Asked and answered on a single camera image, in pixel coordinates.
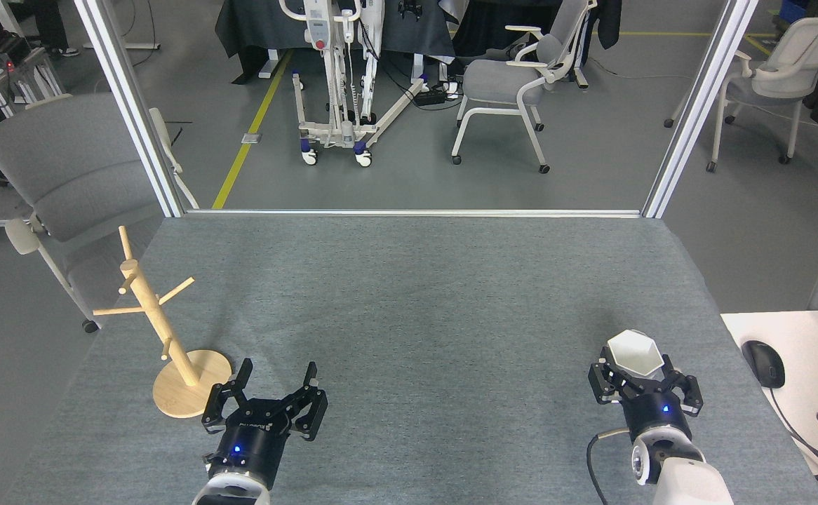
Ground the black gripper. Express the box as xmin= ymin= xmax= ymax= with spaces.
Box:
xmin=201 ymin=358 xmax=329 ymax=491
xmin=587 ymin=356 xmax=704 ymax=444

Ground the white hexagonal cup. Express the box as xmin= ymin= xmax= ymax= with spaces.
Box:
xmin=605 ymin=329 xmax=664 ymax=381

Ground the wooden cup rack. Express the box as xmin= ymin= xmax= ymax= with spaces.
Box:
xmin=93 ymin=225 xmax=233 ymax=420

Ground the black computer mouse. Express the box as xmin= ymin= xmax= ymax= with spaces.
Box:
xmin=740 ymin=339 xmax=786 ymax=390

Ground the white desk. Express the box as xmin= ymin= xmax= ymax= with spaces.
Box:
xmin=720 ymin=309 xmax=818 ymax=505

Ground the white stand on wheels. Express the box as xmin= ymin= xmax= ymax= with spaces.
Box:
xmin=279 ymin=0 xmax=430 ymax=168

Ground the white office chair grey seat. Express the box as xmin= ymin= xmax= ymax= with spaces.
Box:
xmin=663 ymin=15 xmax=818 ymax=174

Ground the black power strip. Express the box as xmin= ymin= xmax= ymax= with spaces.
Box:
xmin=413 ymin=82 xmax=461 ymax=108

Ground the black hanging jacket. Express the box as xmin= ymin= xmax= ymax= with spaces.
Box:
xmin=594 ymin=0 xmax=623 ymax=51

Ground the black cloth covered table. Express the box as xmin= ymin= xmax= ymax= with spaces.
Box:
xmin=213 ymin=0 xmax=457 ymax=86

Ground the metal equipment cart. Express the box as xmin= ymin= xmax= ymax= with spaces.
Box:
xmin=0 ymin=28 xmax=67 ymax=121

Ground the person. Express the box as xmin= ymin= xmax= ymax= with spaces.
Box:
xmin=29 ymin=0 xmax=82 ymax=58

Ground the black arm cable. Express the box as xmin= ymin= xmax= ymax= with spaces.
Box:
xmin=586 ymin=429 xmax=631 ymax=505

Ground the black mouse cable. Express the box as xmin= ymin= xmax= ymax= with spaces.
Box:
xmin=767 ymin=386 xmax=818 ymax=486

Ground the silver frame rail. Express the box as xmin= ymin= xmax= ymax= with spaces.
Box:
xmin=184 ymin=208 xmax=643 ymax=219

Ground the silver frame post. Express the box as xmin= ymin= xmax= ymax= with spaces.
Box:
xmin=641 ymin=0 xmax=760 ymax=220
xmin=73 ymin=0 xmax=186 ymax=219

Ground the grey chair with cream frame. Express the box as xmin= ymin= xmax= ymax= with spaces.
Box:
xmin=0 ymin=92 xmax=200 ymax=335

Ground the grey office chair white frame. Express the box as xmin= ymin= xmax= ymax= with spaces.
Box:
xmin=450 ymin=0 xmax=598 ymax=175

